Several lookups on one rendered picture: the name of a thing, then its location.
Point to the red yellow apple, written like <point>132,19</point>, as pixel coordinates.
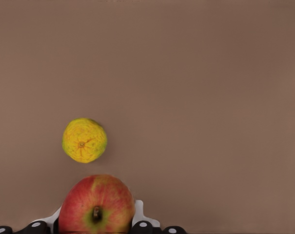
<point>96,204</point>

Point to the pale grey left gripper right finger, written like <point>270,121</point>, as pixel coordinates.
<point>140,211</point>

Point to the yellow green orange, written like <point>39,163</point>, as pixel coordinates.
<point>84,140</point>

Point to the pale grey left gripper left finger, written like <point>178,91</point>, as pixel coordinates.
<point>53,218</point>

